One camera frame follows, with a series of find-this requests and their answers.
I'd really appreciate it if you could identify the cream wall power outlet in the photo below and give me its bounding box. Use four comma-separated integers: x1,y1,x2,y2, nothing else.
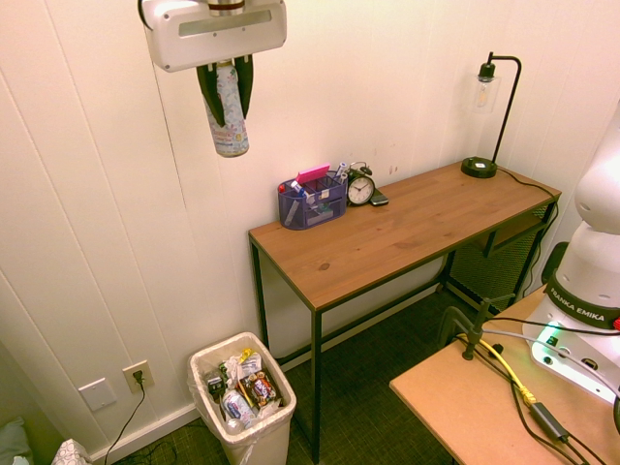
121,359,156,394

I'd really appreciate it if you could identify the yellow ethernet cable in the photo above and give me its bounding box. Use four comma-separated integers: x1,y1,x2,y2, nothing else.
454,332,540,406

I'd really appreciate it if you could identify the black twin-bell alarm clock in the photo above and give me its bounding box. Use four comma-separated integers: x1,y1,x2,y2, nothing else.
345,161,377,207

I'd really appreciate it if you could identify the crushed clear plastic bottle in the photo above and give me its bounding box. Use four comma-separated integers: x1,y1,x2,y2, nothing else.
221,389,259,430

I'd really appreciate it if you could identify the light wooden robot table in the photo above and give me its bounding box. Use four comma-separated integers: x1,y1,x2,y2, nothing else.
389,285,620,465

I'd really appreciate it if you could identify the grey cable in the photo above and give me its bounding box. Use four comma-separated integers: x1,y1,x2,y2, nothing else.
481,327,620,388

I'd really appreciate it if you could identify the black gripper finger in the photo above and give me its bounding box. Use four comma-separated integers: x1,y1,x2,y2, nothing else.
196,65,227,126
233,53,255,120

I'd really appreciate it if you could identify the blue mesh desk organizer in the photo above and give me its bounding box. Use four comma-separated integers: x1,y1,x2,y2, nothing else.
277,170,349,232

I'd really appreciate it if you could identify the brown chocolate candy wrapper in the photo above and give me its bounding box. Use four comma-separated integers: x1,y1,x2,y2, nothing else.
240,370,283,408

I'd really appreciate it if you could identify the white blank wall plate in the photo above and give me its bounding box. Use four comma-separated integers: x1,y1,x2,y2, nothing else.
77,377,118,413

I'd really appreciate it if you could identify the black desk lamp glass shade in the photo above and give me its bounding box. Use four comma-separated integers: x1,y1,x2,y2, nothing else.
460,51,523,179

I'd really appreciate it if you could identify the pink sticky note pad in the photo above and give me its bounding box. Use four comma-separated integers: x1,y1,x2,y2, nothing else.
295,165,331,185

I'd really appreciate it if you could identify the black lamp cord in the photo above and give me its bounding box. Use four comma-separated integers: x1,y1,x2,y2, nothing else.
496,167,561,301

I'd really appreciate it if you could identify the white floral drink can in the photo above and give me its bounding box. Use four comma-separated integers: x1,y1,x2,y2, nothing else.
203,59,251,159

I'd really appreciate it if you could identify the black adapter box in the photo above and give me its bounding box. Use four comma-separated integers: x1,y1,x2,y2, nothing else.
527,400,571,443

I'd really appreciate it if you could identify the patterned tissue box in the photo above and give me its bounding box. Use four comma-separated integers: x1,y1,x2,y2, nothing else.
50,438,93,465

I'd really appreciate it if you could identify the yellow white snack packet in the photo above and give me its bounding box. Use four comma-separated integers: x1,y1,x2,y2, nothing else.
240,348,264,374

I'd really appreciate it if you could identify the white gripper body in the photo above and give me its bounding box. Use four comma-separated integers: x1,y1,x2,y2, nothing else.
138,0,288,74

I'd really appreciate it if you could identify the teal cushion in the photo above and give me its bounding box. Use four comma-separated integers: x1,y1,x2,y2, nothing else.
0,417,33,465

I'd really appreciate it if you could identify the black power cord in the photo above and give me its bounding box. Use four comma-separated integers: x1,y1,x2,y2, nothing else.
104,371,147,465

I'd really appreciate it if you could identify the black metal table clamp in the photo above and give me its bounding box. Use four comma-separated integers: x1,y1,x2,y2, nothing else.
438,293,515,362

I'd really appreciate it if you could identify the white plastic trash bin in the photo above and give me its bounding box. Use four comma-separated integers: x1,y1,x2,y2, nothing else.
188,331,297,465

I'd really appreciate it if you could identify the wooden desk black metal frame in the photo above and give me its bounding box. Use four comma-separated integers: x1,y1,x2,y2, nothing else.
248,162,563,464

